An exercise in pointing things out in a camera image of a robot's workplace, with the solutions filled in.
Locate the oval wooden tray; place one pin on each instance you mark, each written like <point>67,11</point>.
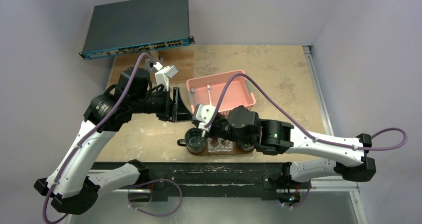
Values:
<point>235,151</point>

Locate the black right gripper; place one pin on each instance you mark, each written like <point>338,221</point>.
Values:
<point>208,130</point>

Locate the grey blue network switch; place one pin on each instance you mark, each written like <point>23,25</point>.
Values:
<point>134,26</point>

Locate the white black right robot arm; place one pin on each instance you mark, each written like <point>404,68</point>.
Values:
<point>336,156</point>

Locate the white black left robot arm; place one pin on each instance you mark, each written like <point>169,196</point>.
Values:
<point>71,189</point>

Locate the black table front rail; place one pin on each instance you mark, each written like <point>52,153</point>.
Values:
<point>267,181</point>

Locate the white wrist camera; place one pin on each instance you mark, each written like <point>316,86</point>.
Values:
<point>163,74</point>
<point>203,113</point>

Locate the clear glass toothbrush holder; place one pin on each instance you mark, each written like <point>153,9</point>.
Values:
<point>219,145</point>

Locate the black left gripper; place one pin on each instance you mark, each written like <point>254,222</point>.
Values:
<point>174,110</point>

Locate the aluminium frame rail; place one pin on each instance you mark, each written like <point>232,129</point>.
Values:
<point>318,91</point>

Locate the grey blue toothbrush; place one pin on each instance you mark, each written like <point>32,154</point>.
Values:
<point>193,96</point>

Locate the brown wooden board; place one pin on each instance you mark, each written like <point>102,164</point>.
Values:
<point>183,59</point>

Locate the dark blue mug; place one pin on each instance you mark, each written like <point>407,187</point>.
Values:
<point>245,146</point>

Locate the pink plastic basket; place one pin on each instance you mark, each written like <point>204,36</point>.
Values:
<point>238,92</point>

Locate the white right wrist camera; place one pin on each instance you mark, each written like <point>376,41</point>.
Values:
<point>203,113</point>

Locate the dark grey mug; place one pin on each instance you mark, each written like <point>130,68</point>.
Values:
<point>193,141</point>

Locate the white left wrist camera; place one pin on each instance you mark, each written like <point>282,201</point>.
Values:
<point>163,74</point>

